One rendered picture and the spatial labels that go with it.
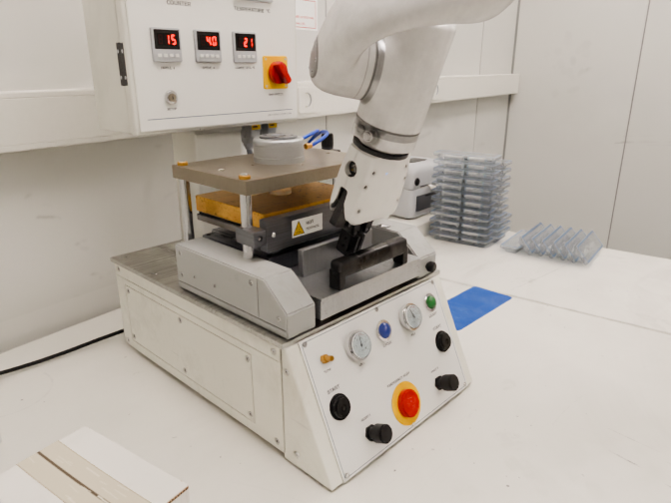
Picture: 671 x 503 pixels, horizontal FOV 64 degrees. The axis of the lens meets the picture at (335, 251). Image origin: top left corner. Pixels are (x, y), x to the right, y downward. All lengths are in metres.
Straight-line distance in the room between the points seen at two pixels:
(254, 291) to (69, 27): 0.68
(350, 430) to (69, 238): 0.72
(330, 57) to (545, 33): 2.58
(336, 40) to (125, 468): 0.51
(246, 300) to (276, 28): 0.51
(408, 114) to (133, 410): 0.60
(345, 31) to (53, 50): 0.71
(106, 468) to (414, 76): 0.55
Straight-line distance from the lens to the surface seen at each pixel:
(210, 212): 0.85
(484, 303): 1.25
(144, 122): 0.87
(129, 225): 1.27
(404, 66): 0.64
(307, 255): 0.75
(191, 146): 0.97
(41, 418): 0.95
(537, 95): 3.14
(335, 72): 0.61
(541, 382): 0.99
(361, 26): 0.57
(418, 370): 0.84
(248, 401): 0.79
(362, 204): 0.70
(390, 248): 0.77
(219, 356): 0.81
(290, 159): 0.82
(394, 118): 0.66
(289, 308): 0.67
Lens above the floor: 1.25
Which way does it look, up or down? 19 degrees down
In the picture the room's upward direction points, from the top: straight up
